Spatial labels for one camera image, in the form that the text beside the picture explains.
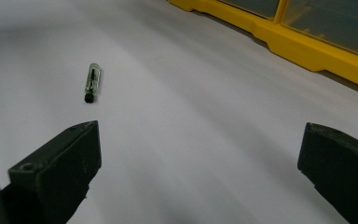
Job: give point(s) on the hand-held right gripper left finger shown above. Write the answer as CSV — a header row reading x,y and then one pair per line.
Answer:
x,y
56,174

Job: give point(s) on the set of clear plastic drawers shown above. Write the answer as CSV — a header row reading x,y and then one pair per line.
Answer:
x,y
329,25

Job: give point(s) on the small clear tube black cap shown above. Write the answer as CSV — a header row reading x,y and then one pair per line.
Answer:
x,y
92,82

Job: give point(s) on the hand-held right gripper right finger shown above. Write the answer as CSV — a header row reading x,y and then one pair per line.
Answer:
x,y
341,168

